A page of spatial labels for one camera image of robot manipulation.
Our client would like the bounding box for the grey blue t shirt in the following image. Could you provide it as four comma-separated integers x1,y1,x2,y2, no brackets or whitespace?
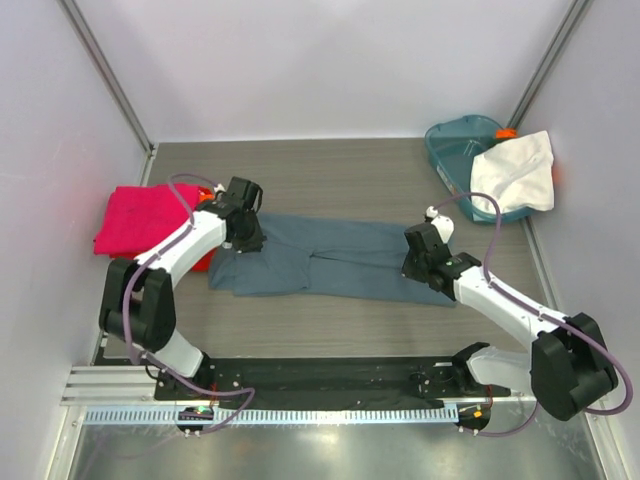
208,213,455,307

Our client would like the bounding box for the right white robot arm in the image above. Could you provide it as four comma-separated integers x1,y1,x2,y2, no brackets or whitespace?
402,219,619,421

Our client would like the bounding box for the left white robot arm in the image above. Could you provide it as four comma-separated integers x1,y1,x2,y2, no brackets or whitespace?
98,176,266,400

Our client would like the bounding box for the folded red t shirt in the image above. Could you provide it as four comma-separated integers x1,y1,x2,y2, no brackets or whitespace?
110,185,216,274

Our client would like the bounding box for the folded pink t shirt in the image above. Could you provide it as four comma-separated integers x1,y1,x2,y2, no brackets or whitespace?
93,183,199,258

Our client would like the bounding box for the teal plastic bin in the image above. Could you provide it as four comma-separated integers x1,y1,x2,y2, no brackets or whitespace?
424,115,504,195

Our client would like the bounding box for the white t shirt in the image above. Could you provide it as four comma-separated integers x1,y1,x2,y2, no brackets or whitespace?
470,130,555,214

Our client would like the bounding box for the orange clamp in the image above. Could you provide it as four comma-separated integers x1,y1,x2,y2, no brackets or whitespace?
495,128,518,141

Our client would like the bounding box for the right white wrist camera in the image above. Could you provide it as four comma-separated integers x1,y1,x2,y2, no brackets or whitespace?
425,206,455,244

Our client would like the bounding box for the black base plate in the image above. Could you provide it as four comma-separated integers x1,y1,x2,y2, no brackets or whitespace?
152,356,511,406

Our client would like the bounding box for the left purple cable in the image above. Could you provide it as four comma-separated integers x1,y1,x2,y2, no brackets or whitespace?
122,172,257,436

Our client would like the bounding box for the slotted cable duct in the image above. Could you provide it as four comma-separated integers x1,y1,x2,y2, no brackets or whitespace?
84,404,458,427

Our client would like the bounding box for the left aluminium frame post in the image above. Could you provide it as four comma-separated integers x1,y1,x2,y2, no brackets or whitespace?
57,0,154,157

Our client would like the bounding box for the aluminium frame post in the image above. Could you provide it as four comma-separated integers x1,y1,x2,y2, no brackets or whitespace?
507,0,593,130
57,0,154,157

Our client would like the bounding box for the right aluminium frame post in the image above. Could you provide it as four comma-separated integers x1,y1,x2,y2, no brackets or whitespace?
507,0,593,130

